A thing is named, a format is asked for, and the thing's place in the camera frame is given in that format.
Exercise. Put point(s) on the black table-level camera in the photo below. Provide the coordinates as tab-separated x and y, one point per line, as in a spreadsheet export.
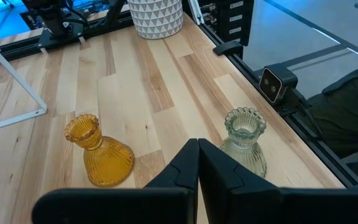
275	84

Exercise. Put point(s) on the amber ribbed glass candle holder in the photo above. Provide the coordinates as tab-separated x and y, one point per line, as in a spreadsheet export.
110	165

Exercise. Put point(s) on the clear ribbed glass candle holder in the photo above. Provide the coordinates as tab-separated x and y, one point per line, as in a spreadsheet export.
244	124

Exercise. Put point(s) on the black drawer cabinet white labels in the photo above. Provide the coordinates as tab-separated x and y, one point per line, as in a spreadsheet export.
235	18

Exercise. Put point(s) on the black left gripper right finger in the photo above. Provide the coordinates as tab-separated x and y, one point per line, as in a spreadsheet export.
225	183

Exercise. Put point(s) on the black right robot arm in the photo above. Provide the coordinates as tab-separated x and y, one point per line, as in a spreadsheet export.
54	21

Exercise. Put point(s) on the white grey triangle pattern planter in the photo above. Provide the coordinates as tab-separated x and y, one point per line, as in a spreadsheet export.
155	18

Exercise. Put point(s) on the person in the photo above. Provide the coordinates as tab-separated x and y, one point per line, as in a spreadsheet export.
346	118

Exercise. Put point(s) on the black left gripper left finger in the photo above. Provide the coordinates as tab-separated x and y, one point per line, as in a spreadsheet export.
179	180

